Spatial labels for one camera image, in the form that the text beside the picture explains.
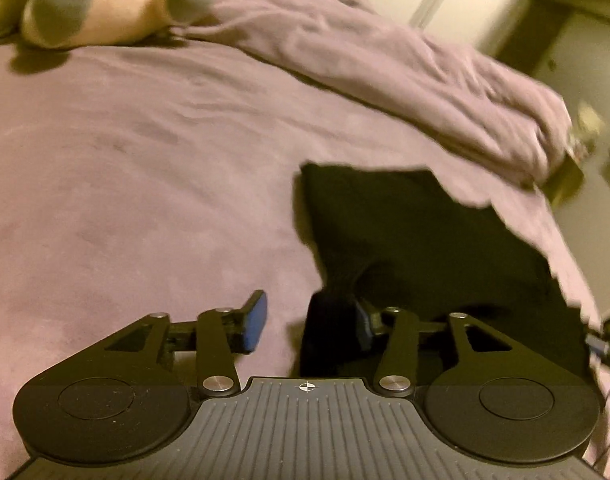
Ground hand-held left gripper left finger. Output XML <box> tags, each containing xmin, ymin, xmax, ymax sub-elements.
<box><xmin>35</xmin><ymin>289</ymin><xmax>269</xmax><ymax>399</ymax></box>

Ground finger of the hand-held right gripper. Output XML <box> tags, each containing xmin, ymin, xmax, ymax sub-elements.
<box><xmin>584</xmin><ymin>310</ymin><xmax>610</xmax><ymax>362</ymax></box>

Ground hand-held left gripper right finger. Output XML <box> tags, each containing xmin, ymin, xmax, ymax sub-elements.
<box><xmin>352</xmin><ymin>300</ymin><xmax>595</xmax><ymax>397</ymax></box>

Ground black long-sleeve sweater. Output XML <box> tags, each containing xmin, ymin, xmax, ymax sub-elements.
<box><xmin>298</xmin><ymin>160</ymin><xmax>595</xmax><ymax>380</ymax></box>

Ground purple bed sheet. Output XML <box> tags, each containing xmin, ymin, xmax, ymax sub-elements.
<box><xmin>0</xmin><ymin>35</ymin><xmax>610</xmax><ymax>480</ymax></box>

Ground purple crumpled duvet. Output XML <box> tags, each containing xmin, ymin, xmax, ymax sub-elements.
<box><xmin>170</xmin><ymin>0</ymin><xmax>578</xmax><ymax>192</ymax></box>

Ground white plush toy grey paws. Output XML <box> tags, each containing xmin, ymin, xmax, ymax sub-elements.
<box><xmin>0</xmin><ymin>0</ymin><xmax>236</xmax><ymax>52</ymax></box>

